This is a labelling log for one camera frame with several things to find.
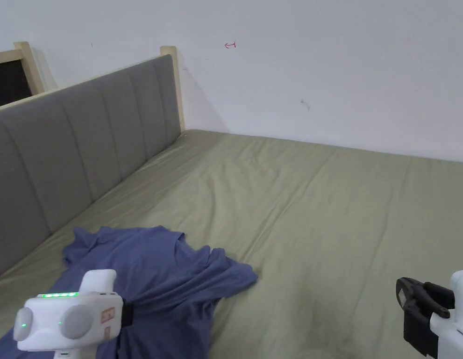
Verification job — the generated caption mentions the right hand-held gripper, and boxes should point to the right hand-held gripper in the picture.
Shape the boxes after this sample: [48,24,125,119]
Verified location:
[396,270,463,359]

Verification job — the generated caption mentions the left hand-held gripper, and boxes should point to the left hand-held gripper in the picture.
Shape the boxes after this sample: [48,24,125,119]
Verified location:
[13,269,135,359]

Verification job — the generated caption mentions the dark blue shirt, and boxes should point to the dark blue shirt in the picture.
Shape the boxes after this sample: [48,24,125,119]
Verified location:
[0,225,259,359]

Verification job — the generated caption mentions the bed with pale green sheet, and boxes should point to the bed with pale green sheet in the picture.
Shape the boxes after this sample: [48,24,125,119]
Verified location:
[0,129,463,359]

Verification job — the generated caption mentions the grey padded headboard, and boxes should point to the grey padded headboard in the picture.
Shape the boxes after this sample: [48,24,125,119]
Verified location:
[0,45,185,283]

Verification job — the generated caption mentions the wooden framed black board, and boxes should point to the wooden framed black board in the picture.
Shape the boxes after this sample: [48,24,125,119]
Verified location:
[0,41,45,109]

